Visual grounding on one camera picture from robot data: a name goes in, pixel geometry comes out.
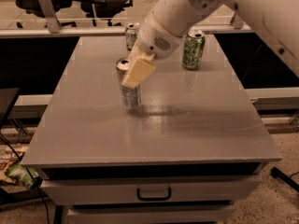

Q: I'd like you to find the grey drawer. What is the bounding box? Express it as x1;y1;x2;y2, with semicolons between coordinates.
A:
42;175;261;205
68;205;234;224

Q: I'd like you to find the black drawer handle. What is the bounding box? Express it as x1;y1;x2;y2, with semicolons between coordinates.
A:
136;188;172;202

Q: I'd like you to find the silver redbull can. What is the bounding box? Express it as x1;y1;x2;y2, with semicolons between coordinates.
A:
116;58;141;110

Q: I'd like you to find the black floor stand leg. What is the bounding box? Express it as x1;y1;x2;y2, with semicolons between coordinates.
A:
270;167;299;192

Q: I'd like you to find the black office chair left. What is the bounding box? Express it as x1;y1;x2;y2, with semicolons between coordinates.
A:
15;0;77;33

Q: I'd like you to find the grey lower drawer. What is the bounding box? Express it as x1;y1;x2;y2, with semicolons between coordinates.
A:
68;205;234;224

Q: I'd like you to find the green soda can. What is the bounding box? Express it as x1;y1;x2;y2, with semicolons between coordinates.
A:
182;30;206;70

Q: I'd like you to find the black office chair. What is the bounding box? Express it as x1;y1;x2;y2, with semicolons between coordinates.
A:
15;0;77;33
75;0;133;26

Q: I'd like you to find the grey upper drawer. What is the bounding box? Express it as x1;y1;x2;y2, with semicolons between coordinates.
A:
42;175;261;205

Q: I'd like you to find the green snack bag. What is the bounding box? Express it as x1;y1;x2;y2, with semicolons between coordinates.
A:
5;162;40;189

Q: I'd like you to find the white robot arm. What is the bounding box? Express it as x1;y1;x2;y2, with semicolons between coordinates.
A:
121;0;299;89

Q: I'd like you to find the left metal glass bracket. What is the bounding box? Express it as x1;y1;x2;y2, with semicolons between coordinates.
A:
37;0;60;34

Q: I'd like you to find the white 7up can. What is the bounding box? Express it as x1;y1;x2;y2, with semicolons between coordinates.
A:
125;22;140;51

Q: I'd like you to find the black cable on floor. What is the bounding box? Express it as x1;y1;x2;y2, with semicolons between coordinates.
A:
0;133;50;224

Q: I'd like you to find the black office chair right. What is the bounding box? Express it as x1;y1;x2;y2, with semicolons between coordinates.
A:
75;0;133;26

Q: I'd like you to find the black side table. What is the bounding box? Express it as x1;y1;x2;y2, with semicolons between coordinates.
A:
0;88;20;129

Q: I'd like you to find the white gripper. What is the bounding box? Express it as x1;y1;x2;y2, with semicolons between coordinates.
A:
121;11;183;89

